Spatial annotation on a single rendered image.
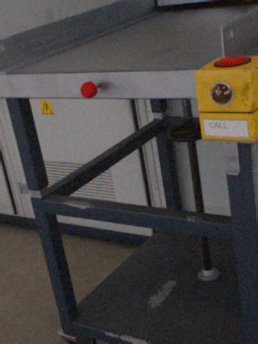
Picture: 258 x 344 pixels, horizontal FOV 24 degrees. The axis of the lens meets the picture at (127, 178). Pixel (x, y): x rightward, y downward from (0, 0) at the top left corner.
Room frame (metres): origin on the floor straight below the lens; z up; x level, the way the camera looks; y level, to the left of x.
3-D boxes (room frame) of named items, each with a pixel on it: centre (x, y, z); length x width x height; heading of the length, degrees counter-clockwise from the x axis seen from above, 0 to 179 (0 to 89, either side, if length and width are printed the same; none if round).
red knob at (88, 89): (1.15, 0.04, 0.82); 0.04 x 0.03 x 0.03; 143
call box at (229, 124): (0.79, -0.16, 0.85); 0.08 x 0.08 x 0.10; 53
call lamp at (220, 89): (0.76, -0.14, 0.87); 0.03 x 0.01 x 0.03; 53
